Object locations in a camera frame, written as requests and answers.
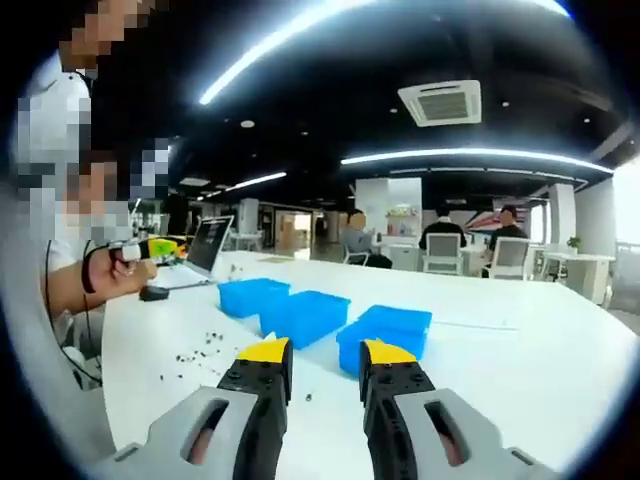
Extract ceiling air conditioner vent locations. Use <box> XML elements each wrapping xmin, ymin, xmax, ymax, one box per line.
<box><xmin>397</xmin><ymin>79</ymin><xmax>484</xmax><ymax>129</ymax></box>

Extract black wrist strap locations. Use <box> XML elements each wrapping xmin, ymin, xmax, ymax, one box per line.
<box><xmin>81</xmin><ymin>239</ymin><xmax>99</xmax><ymax>295</ymax></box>

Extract blue plastic bin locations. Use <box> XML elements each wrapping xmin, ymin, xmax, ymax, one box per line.
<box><xmin>258</xmin><ymin>290</ymin><xmax>351</xmax><ymax>351</ymax></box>
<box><xmin>335</xmin><ymin>304</ymin><xmax>433</xmax><ymax>377</ymax></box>
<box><xmin>217</xmin><ymin>278</ymin><xmax>291</xmax><ymax>319</ymax></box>

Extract white chest device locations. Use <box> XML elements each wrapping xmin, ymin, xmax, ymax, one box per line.
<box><xmin>22</xmin><ymin>52</ymin><xmax>94</xmax><ymax>101</ymax></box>

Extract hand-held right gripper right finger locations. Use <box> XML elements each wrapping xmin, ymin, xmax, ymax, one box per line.
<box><xmin>358</xmin><ymin>338</ymin><xmax>556</xmax><ymax>480</ymax></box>

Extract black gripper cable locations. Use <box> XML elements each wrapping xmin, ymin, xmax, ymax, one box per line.
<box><xmin>44</xmin><ymin>238</ymin><xmax>104</xmax><ymax>389</ymax></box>

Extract small black screws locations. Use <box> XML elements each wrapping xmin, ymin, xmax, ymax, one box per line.
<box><xmin>158</xmin><ymin>327</ymin><xmax>237</xmax><ymax>382</ymax></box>

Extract white chair armrest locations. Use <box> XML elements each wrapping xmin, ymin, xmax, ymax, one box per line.
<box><xmin>62</xmin><ymin>345</ymin><xmax>99</xmax><ymax>389</ymax></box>

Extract white mesh office chair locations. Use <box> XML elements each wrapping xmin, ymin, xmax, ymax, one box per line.
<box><xmin>422</xmin><ymin>232</ymin><xmax>465</xmax><ymax>275</ymax></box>
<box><xmin>491</xmin><ymin>236</ymin><xmax>532</xmax><ymax>280</ymax></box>

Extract red blue wall poster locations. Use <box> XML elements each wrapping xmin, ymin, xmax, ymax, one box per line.
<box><xmin>465</xmin><ymin>208</ymin><xmax>501</xmax><ymax>234</ymax></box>

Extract shelf of colourful items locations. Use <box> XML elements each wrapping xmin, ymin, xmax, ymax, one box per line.
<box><xmin>384</xmin><ymin>203</ymin><xmax>422</xmax><ymax>236</ymax></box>

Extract person's left hand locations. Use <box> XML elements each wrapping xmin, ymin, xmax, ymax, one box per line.
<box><xmin>92</xmin><ymin>244</ymin><xmax>159</xmax><ymax>301</ymax></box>

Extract silver laptop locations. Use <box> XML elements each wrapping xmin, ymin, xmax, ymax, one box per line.
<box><xmin>147</xmin><ymin>214</ymin><xmax>237</xmax><ymax>292</ymax></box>

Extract long ceiling light strip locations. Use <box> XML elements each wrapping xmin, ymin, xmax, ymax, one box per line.
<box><xmin>198</xmin><ymin>0</ymin><xmax>571</xmax><ymax>106</ymax></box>

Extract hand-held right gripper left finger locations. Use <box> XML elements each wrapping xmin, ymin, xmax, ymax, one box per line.
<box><xmin>92</xmin><ymin>337</ymin><xmax>294</xmax><ymax>480</ymax></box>

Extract operator in white shirt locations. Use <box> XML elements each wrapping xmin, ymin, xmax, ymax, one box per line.
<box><xmin>0</xmin><ymin>189</ymin><xmax>119</xmax><ymax>466</ymax></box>

